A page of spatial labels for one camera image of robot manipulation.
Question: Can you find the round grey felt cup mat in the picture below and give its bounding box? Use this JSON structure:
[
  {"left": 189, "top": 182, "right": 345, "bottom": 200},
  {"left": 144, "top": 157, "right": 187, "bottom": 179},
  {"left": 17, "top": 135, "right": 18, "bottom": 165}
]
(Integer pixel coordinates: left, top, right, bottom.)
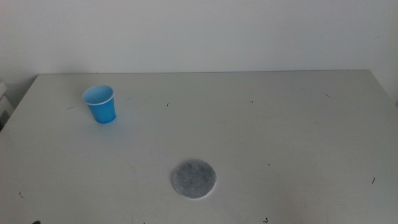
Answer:
[{"left": 172, "top": 159, "right": 218, "bottom": 200}]

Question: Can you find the blue plastic cup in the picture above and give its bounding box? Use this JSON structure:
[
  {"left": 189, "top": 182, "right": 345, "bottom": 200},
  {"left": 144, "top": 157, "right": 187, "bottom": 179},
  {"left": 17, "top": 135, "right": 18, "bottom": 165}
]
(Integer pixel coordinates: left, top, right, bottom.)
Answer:
[{"left": 81, "top": 85, "right": 117, "bottom": 124}]

